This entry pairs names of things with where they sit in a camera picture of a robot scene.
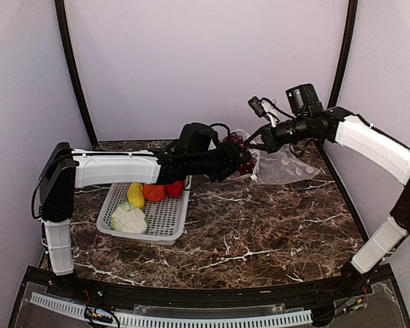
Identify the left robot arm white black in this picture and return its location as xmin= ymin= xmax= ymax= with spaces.
xmin=31 ymin=123 xmax=250 ymax=298

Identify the clear zip top bag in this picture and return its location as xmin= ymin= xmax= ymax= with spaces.
xmin=228 ymin=146 xmax=320 ymax=185

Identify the orange bell pepper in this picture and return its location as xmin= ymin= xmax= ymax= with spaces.
xmin=143 ymin=184 xmax=166 ymax=202

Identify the red bell pepper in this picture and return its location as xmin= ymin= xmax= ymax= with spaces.
xmin=165 ymin=181 xmax=185 ymax=199

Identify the white slotted cable duct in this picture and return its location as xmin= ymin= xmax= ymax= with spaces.
xmin=29 ymin=292 xmax=313 ymax=327

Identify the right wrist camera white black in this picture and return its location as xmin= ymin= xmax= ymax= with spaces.
xmin=247 ymin=96 xmax=291 ymax=128

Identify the yellow bell pepper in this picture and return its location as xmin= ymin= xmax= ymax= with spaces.
xmin=127 ymin=182 xmax=145 ymax=208

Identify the white plastic perforated basket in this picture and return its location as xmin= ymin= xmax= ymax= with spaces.
xmin=96 ymin=183 xmax=190 ymax=245

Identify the black frame post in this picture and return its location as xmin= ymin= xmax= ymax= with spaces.
xmin=316 ymin=0 xmax=359 ymax=110
xmin=55 ymin=0 xmax=98 ymax=148

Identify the left black frame post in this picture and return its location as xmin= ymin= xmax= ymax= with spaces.
xmin=55 ymin=0 xmax=98 ymax=148

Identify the dark red grape bunch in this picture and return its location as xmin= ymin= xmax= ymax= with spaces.
xmin=223 ymin=132 xmax=255 ymax=176

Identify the black curved front rail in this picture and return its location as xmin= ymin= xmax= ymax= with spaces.
xmin=39 ymin=270 xmax=372 ymax=310

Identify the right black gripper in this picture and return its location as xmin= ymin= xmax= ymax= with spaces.
xmin=245 ymin=113 xmax=312 ymax=152

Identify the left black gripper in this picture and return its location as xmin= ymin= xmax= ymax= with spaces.
xmin=189 ymin=141 xmax=251 ymax=182

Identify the white green cauliflower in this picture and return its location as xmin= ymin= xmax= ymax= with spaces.
xmin=111 ymin=202 xmax=148 ymax=234

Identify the right black frame post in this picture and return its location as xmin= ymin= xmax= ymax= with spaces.
xmin=316 ymin=0 xmax=359 ymax=110

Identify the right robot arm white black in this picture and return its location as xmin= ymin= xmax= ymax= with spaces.
xmin=244 ymin=83 xmax=410 ymax=297

